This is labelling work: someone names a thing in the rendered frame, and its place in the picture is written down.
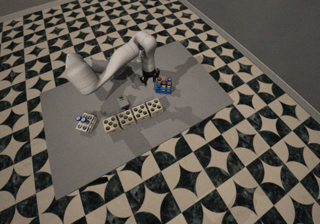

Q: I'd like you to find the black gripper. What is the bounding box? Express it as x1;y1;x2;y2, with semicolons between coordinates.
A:
138;68;160;86

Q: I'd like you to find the blue sample tube rack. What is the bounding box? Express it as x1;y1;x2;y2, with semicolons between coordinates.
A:
156;81;172;94

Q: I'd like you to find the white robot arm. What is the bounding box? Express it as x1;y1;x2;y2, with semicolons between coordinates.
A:
65;30;157;95

